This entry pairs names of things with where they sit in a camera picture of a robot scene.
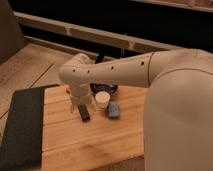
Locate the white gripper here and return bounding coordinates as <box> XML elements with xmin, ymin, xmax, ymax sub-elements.
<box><xmin>69</xmin><ymin>84</ymin><xmax>96</xmax><ymax>113</ymax></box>

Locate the orange red pepper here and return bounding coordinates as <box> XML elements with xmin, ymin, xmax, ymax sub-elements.
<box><xmin>66</xmin><ymin>86</ymin><xmax>70</xmax><ymax>94</ymax></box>

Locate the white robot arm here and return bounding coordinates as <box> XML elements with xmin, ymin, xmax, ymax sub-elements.
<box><xmin>59</xmin><ymin>49</ymin><xmax>213</xmax><ymax>171</ymax></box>

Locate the dark brown rectangular bar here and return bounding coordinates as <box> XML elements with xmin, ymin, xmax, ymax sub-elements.
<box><xmin>78</xmin><ymin>105</ymin><xmax>90</xmax><ymax>121</ymax></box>

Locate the white paper cup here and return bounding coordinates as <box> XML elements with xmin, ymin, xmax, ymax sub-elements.
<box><xmin>95</xmin><ymin>91</ymin><xmax>110</xmax><ymax>108</ymax></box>

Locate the black bowl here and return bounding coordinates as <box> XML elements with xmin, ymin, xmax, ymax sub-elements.
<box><xmin>90</xmin><ymin>84</ymin><xmax>118</xmax><ymax>95</ymax></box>

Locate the blue sponge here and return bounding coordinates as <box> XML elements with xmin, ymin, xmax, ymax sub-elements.
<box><xmin>108</xmin><ymin>101</ymin><xmax>120</xmax><ymax>118</ymax></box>

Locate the dark grey table mat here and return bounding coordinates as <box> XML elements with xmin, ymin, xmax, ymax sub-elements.
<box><xmin>0</xmin><ymin>84</ymin><xmax>56</xmax><ymax>171</ymax></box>

